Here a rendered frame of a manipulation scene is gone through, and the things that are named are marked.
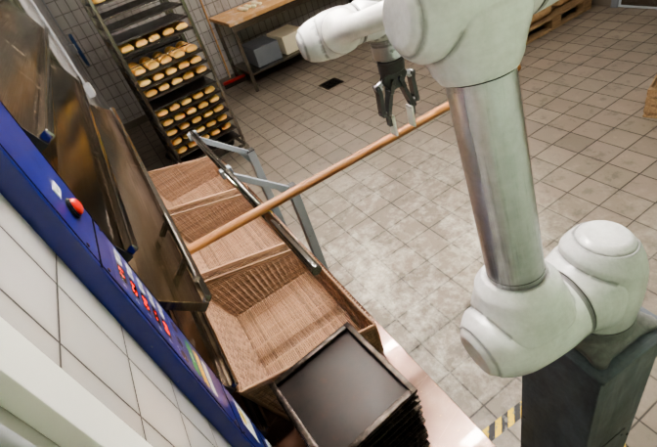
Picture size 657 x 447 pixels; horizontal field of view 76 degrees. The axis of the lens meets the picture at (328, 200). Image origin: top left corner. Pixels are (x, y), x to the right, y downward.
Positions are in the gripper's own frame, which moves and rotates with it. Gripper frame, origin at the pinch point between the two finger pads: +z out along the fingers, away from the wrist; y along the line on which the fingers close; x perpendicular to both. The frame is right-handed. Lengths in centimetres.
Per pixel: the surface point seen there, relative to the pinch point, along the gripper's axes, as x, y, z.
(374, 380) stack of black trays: -41, -47, 40
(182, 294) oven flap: -20, -76, 2
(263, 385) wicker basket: -18, -74, 48
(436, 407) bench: -41, -31, 72
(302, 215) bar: 49, -30, 49
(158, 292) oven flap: -20, -80, -2
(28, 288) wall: -61, -79, -39
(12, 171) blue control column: -48, -78, -46
